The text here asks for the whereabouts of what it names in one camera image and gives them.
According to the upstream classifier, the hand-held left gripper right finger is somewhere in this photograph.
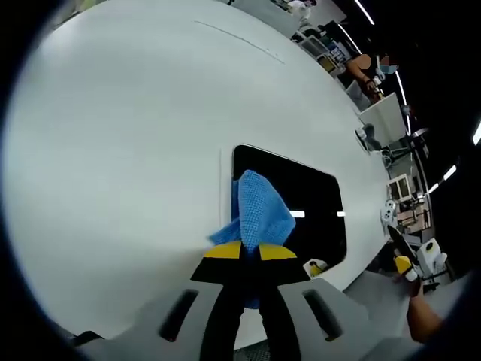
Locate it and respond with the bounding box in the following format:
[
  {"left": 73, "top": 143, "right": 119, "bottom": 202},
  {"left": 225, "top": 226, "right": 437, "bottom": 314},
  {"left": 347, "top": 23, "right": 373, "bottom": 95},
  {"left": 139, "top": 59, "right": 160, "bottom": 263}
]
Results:
[{"left": 258, "top": 243, "right": 380, "bottom": 361}]

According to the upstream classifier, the white monitor back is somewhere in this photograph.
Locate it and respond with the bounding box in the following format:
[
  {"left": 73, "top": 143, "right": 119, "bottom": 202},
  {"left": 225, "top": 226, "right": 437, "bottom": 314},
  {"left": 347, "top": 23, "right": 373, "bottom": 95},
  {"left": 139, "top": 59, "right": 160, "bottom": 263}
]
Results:
[{"left": 358, "top": 92, "right": 410, "bottom": 148}]

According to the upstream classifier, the white round button device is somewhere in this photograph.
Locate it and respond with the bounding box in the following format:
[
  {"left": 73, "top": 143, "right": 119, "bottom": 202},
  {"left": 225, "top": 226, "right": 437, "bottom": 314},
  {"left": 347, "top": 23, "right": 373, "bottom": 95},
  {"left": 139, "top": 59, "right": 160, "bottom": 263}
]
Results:
[{"left": 380, "top": 199, "right": 398, "bottom": 227}]

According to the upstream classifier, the blue cleaning cloth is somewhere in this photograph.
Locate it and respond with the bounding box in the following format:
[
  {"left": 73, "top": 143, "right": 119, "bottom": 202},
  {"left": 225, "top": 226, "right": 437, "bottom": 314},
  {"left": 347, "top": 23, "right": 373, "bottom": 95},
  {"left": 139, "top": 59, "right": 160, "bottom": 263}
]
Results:
[{"left": 208, "top": 168, "right": 298, "bottom": 310}]

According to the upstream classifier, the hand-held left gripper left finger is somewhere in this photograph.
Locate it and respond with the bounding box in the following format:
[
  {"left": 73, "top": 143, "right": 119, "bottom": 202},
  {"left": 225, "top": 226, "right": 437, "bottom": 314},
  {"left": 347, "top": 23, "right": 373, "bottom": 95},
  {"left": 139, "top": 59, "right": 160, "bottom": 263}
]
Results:
[{"left": 84, "top": 240, "right": 245, "bottom": 361}]

